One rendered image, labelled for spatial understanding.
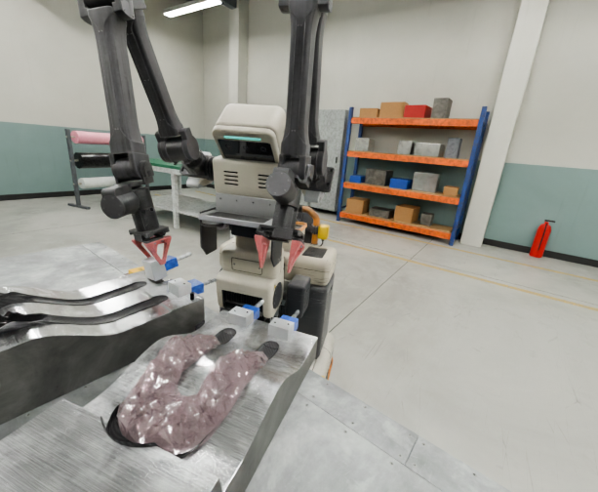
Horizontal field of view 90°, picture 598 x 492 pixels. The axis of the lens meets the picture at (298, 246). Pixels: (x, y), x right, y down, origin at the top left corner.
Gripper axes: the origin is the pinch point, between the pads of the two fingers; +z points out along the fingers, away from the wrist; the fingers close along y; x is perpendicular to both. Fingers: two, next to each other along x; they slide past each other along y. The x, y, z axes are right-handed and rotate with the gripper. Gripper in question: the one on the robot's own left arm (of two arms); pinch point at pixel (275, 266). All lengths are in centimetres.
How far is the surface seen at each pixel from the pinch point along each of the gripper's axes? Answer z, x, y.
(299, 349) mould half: 16.9, -2.4, 9.6
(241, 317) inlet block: 13.2, -0.1, -5.7
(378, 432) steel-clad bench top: 26.2, -8.9, 27.5
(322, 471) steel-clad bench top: 30.6, -17.7, 19.1
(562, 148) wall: -252, 383, 261
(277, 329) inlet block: 13.9, -1.0, 3.7
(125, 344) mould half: 21.9, -11.9, -25.1
